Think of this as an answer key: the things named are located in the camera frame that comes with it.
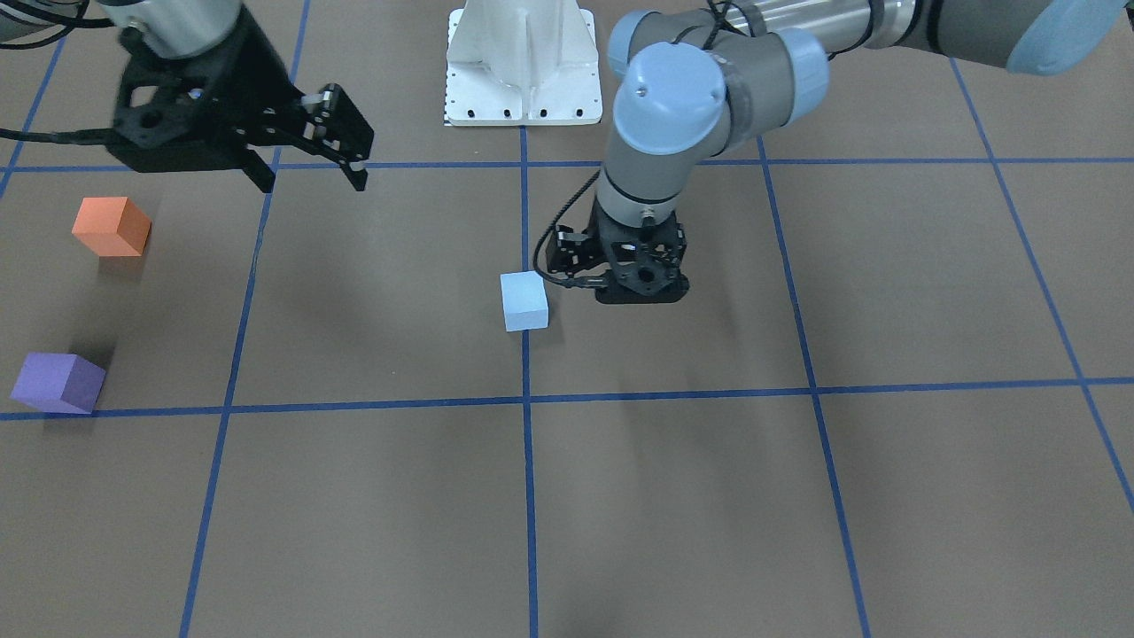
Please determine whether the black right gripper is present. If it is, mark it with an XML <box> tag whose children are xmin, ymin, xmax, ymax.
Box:
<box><xmin>105</xmin><ymin>9</ymin><xmax>374</xmax><ymax>194</ymax></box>

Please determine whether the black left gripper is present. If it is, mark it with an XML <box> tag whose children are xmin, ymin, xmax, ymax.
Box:
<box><xmin>592</xmin><ymin>202</ymin><xmax>691</xmax><ymax>306</ymax></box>

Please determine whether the light blue foam block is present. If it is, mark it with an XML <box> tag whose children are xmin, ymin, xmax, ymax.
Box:
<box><xmin>500</xmin><ymin>271</ymin><xmax>549</xmax><ymax>332</ymax></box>

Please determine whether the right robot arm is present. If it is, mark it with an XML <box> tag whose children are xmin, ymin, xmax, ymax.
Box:
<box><xmin>3</xmin><ymin>1</ymin><xmax>374</xmax><ymax>193</ymax></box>

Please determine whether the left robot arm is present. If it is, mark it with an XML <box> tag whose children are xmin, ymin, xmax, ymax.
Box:
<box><xmin>548</xmin><ymin>1</ymin><xmax>1129</xmax><ymax>306</ymax></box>

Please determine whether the orange foam block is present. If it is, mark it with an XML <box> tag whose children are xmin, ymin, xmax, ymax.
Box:
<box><xmin>70</xmin><ymin>197</ymin><xmax>152</xmax><ymax>258</ymax></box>

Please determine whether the purple foam block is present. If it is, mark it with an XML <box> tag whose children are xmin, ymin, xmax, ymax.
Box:
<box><xmin>11</xmin><ymin>352</ymin><xmax>105</xmax><ymax>415</ymax></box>

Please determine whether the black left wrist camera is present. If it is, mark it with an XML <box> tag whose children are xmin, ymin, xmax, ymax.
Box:
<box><xmin>544</xmin><ymin>223</ymin><xmax>606</xmax><ymax>278</ymax></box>

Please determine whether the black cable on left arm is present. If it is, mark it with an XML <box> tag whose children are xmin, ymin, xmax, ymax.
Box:
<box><xmin>535</xmin><ymin>168</ymin><xmax>612</xmax><ymax>289</ymax></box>

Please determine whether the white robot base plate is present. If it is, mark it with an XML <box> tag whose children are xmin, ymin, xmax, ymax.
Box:
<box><xmin>443</xmin><ymin>1</ymin><xmax>603</xmax><ymax>127</ymax></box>

